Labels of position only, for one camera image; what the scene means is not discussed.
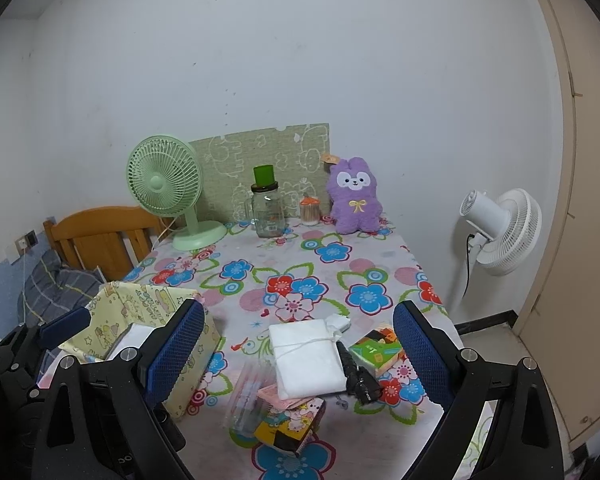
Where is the green orange tissue pack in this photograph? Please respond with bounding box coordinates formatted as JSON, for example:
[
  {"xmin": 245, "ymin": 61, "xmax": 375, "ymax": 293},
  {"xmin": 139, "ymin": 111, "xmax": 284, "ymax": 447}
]
[{"xmin": 348, "ymin": 325, "xmax": 405, "ymax": 378}]

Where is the black bath pouf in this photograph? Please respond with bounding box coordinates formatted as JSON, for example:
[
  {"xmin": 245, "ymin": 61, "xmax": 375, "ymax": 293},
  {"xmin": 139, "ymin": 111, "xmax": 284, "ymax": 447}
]
[{"xmin": 336, "ymin": 341, "xmax": 382, "ymax": 405}]

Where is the white clear plastic packet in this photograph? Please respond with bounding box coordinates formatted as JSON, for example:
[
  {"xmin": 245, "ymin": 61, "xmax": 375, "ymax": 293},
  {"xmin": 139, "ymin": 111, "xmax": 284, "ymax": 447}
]
[{"xmin": 224, "ymin": 361, "xmax": 275, "ymax": 439}]

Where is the pink wipes packet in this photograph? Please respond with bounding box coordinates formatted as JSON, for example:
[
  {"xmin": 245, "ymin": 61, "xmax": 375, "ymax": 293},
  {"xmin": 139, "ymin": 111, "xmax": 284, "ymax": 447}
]
[{"xmin": 257, "ymin": 384, "xmax": 312, "ymax": 412}]

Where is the white towel with string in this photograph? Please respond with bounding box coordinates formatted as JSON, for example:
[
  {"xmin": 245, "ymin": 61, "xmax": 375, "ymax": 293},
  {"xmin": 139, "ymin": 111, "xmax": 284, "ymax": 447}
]
[{"xmin": 268, "ymin": 314, "xmax": 351, "ymax": 399}]

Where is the yellow cartoon tissue pack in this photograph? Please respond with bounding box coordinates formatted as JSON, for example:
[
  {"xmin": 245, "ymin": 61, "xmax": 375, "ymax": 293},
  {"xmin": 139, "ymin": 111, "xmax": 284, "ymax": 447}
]
[{"xmin": 253, "ymin": 398, "xmax": 326, "ymax": 457}]

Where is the grey plaid pillow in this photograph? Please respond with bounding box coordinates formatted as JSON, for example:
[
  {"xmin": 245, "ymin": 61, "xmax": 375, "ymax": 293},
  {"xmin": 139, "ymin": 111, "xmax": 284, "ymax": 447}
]
[{"xmin": 17, "ymin": 249, "xmax": 105, "ymax": 326}]

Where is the yellow cartoon fabric storage box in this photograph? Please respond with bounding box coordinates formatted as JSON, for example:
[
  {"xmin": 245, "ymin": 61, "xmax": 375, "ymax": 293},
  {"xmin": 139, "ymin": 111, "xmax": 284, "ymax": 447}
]
[{"xmin": 60, "ymin": 282, "xmax": 221, "ymax": 419}]

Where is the wooden bed headboard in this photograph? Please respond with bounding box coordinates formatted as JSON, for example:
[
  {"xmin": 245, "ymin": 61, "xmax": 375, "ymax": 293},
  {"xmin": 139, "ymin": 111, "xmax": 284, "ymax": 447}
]
[{"xmin": 43, "ymin": 206, "xmax": 166, "ymax": 281}]

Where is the floral tablecloth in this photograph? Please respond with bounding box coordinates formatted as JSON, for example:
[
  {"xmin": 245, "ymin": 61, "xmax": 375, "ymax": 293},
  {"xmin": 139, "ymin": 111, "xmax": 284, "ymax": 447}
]
[{"xmin": 128, "ymin": 220, "xmax": 457, "ymax": 479}]

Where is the beige wardrobe door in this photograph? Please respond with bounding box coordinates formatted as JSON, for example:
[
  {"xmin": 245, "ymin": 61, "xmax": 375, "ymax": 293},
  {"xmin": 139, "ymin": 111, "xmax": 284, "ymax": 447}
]
[{"xmin": 514, "ymin": 0, "xmax": 600, "ymax": 448}]

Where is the white standing fan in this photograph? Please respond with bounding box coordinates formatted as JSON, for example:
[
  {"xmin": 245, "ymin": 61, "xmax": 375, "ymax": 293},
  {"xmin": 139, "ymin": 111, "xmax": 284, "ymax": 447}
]
[{"xmin": 460, "ymin": 188, "xmax": 542, "ymax": 276}]

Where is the glass jar with green cup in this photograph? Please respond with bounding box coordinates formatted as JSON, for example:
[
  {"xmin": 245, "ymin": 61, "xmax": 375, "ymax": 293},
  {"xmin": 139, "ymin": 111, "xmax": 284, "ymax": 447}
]
[{"xmin": 250, "ymin": 165, "xmax": 286, "ymax": 238}]

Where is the green desk fan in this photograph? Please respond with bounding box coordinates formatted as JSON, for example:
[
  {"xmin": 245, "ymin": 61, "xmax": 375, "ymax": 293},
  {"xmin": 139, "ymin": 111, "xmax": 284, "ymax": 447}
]
[{"xmin": 125, "ymin": 136, "xmax": 226, "ymax": 252}]

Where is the purple plush bunny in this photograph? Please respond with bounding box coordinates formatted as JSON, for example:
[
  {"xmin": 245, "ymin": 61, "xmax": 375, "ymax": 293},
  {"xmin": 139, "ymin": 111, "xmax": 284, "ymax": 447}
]
[{"xmin": 326, "ymin": 157, "xmax": 382, "ymax": 235}]

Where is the toothpick jar orange lid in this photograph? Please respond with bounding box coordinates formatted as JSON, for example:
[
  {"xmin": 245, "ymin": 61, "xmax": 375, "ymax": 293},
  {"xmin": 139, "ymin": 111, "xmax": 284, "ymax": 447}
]
[{"xmin": 299, "ymin": 196, "xmax": 321, "ymax": 226}]

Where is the green patterned board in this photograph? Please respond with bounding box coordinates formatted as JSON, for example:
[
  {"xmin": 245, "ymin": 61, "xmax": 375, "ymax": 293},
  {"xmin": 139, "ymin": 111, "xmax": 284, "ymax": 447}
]
[{"xmin": 188, "ymin": 121, "xmax": 332, "ymax": 224}]

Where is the wall power socket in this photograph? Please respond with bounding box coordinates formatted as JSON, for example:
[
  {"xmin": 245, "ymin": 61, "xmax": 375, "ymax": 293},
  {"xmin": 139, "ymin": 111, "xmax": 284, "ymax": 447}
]
[{"xmin": 15, "ymin": 231, "xmax": 38, "ymax": 256}]

